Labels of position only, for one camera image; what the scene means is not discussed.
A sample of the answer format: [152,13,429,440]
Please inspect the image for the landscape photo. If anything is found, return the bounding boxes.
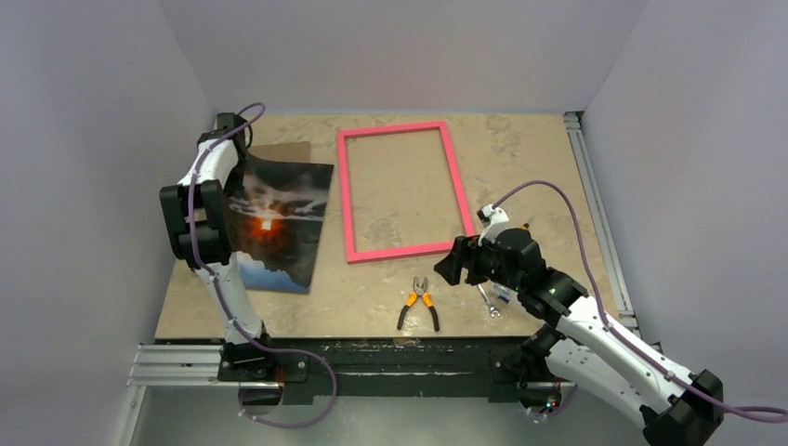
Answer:
[229,156,334,294]

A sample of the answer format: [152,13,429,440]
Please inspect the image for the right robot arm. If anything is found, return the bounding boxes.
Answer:
[434,229,724,445]

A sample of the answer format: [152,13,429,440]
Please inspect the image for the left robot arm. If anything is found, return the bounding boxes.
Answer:
[159,112,277,380]

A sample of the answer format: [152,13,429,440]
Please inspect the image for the clear screw organizer box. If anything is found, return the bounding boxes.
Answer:
[492,283,519,304]

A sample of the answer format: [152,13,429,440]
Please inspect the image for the orange black pliers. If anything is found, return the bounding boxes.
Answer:
[396,276,440,333]

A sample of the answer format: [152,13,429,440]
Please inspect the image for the silver wrench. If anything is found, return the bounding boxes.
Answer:
[477,284,501,318]

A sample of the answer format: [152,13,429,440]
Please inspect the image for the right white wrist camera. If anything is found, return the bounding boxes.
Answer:
[477,204,509,245]

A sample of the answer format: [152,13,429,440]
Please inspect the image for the brown frame backing board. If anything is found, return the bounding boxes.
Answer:
[248,141,311,163]

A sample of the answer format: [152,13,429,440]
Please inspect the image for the aluminium frame rail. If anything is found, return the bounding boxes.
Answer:
[563,112,641,337]

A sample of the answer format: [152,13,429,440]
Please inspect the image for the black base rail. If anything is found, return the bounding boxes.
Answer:
[218,336,583,408]

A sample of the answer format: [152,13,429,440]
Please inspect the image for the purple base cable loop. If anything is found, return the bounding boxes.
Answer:
[237,348,338,429]

